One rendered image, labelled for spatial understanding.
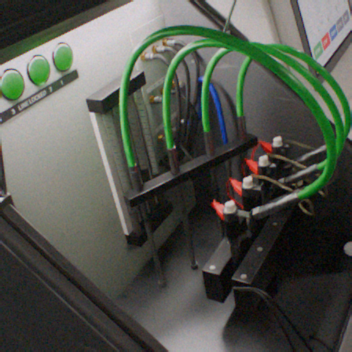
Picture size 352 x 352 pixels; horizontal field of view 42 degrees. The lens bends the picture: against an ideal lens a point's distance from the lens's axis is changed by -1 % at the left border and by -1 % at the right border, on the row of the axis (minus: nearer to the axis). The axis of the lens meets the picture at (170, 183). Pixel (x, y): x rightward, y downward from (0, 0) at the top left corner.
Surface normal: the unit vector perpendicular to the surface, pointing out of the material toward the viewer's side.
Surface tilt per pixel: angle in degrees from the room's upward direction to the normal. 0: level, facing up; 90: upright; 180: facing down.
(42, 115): 90
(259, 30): 90
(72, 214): 90
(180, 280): 0
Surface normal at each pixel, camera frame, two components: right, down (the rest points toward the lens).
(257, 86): -0.51, 0.54
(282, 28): 0.78, -0.04
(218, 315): -0.17, -0.83
